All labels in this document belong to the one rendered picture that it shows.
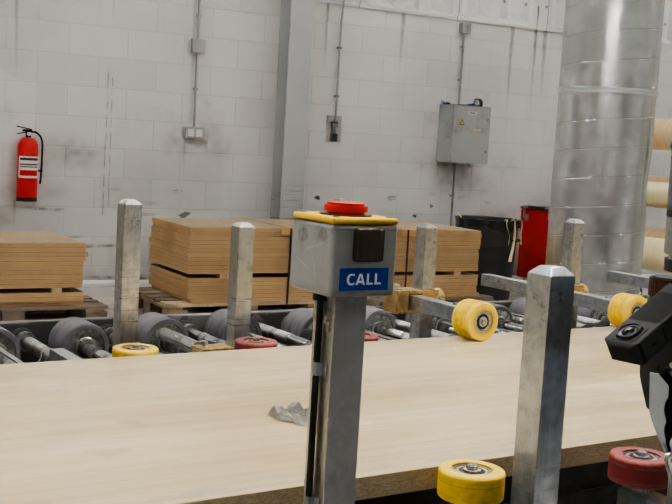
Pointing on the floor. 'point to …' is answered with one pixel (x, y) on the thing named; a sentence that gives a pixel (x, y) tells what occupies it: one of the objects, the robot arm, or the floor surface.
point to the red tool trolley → (532, 239)
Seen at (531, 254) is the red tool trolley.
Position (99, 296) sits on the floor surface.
